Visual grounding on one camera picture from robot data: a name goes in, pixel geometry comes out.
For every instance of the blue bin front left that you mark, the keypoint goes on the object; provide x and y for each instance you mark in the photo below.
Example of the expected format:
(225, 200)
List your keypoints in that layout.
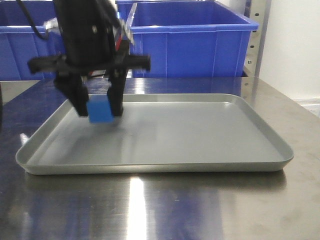
(19, 44)

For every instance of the blue foam cube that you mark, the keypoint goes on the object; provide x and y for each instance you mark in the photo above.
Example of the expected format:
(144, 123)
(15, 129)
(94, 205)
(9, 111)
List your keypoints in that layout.
(99, 112)

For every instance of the blue bin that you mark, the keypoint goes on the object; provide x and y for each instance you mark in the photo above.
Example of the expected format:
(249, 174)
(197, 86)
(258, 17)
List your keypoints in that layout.
(19, 44)
(189, 38)
(124, 8)

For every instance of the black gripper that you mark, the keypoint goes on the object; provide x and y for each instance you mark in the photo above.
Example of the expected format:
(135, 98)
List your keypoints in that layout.
(86, 28)

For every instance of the blue bin front right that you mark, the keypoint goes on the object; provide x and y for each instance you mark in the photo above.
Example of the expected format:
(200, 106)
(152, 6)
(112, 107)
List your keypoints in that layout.
(189, 38)

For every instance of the blue bin rear right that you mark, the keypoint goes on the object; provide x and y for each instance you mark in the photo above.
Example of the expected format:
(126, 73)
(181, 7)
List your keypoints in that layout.
(124, 8)

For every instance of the steel shelf upright post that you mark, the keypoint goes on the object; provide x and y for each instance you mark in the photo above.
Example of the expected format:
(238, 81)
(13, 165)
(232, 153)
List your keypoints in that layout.
(259, 11)

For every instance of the grey metal tray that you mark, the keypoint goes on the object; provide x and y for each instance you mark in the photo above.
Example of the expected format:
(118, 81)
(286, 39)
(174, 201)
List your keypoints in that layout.
(158, 133)

